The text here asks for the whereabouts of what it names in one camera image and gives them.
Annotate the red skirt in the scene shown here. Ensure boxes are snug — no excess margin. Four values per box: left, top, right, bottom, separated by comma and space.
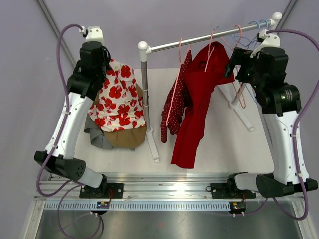
171, 41, 235, 169

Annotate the red white floral garment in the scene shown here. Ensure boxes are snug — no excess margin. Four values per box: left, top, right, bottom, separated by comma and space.
88, 59, 146, 132

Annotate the grey pleated skirt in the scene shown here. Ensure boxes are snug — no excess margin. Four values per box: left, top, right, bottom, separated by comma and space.
84, 115, 113, 150

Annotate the tan skirt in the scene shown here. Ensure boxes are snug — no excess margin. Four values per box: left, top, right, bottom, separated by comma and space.
93, 85, 147, 150

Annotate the light blue wire hanger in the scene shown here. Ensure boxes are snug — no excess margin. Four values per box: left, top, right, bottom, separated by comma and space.
240, 19, 269, 49

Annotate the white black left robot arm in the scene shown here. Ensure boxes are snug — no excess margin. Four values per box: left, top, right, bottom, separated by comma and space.
34, 41, 110, 198

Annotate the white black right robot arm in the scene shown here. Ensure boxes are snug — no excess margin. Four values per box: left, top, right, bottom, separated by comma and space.
225, 47, 318, 198

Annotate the silver clothes rack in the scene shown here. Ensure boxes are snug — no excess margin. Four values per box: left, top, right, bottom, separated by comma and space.
137, 12, 283, 163

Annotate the red polka dot garment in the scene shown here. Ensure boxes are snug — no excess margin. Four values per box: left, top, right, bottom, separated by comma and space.
160, 49, 192, 143

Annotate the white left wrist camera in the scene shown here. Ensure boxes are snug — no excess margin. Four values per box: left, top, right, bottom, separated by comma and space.
79, 26, 105, 45

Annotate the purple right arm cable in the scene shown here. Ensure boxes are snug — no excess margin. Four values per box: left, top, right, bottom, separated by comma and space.
265, 29, 319, 221

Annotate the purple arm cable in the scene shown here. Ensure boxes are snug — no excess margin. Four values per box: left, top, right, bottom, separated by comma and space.
36, 23, 104, 237
265, 29, 319, 221

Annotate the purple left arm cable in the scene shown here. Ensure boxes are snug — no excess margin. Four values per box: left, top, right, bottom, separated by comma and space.
36, 23, 104, 237

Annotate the aluminium mounting rail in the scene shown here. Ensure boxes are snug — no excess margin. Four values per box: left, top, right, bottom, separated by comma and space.
33, 171, 305, 201

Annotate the white slotted cable duct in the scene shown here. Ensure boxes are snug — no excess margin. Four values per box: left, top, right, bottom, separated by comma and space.
44, 200, 230, 211

